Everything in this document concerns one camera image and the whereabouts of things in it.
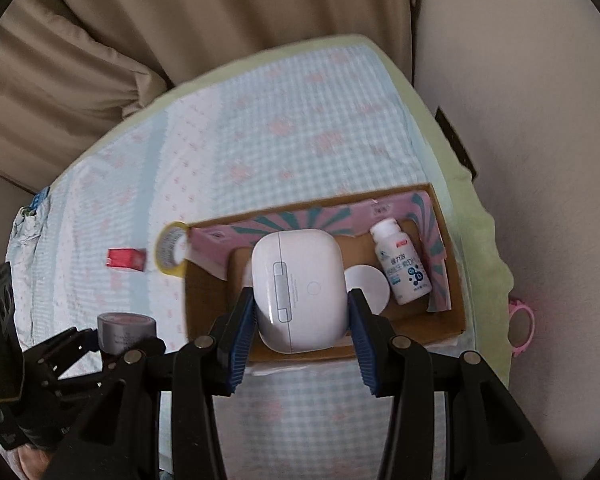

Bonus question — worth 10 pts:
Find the red bottle silver cap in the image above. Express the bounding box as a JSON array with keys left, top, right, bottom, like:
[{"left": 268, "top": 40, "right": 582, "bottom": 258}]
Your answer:
[{"left": 97, "top": 312, "right": 157, "bottom": 356}]

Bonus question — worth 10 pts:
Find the white blue-label pill bottle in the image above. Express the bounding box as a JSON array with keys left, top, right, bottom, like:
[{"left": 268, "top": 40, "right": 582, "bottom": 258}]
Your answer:
[{"left": 370, "top": 218, "right": 432, "bottom": 306}]

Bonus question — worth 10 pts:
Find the white earbuds case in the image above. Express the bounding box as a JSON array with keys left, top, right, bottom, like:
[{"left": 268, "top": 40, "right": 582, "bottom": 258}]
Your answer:
[{"left": 251, "top": 229, "right": 349, "bottom": 354}]

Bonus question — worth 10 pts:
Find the person's left hand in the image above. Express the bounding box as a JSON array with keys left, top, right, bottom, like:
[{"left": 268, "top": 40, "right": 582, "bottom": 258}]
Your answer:
[{"left": 16, "top": 445, "right": 54, "bottom": 480}]

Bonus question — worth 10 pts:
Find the blue white crumpled packet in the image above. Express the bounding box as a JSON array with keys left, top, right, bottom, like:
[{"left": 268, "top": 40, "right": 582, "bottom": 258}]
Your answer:
[{"left": 7, "top": 186, "right": 50, "bottom": 259}]

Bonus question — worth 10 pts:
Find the red small box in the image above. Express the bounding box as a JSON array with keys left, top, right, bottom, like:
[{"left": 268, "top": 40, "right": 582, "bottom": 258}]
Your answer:
[{"left": 106, "top": 248, "right": 147, "bottom": 272}]

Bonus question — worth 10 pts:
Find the yellow tape roll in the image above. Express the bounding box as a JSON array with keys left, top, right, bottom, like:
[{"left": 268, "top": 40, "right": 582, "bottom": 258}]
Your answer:
[{"left": 155, "top": 221, "right": 188, "bottom": 278}]

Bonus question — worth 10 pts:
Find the pink lined cardboard box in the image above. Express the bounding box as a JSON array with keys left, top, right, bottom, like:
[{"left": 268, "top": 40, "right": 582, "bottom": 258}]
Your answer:
[{"left": 185, "top": 183, "right": 466, "bottom": 344}]

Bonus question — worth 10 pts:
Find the beige curtain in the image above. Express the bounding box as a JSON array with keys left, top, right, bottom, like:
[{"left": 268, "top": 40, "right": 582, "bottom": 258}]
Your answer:
[{"left": 0, "top": 0, "right": 418, "bottom": 190}]

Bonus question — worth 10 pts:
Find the blue white checkered blanket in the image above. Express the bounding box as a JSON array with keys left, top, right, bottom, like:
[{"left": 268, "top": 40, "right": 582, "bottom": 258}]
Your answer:
[{"left": 7, "top": 38, "right": 448, "bottom": 479}]

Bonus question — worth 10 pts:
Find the pink plastic ring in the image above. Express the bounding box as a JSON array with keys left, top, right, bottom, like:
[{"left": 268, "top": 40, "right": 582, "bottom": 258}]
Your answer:
[{"left": 507, "top": 297, "right": 538, "bottom": 359}]

